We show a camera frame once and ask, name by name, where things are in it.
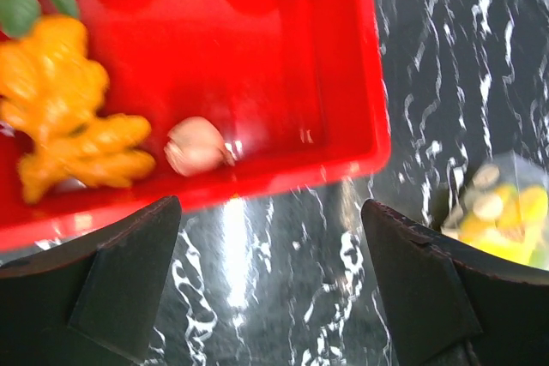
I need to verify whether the yellow toy banana bunch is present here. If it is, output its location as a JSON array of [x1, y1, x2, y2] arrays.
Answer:
[[456, 183, 548, 265]]

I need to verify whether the orange toy ginger root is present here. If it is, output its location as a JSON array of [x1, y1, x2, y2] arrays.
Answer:
[[1, 15, 155, 204]]

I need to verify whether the pink toy garlic clove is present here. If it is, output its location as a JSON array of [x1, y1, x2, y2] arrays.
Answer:
[[164, 117, 235, 177]]

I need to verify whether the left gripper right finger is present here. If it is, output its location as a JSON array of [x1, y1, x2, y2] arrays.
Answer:
[[361, 200, 548, 365]]

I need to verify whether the polka dot zip bag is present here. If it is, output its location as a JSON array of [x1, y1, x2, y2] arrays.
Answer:
[[441, 152, 548, 270]]

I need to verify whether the red plastic tray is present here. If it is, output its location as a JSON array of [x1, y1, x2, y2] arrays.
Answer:
[[1, 0, 391, 250]]

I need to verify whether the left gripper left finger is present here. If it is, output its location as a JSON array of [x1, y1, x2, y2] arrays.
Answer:
[[1, 196, 181, 365]]

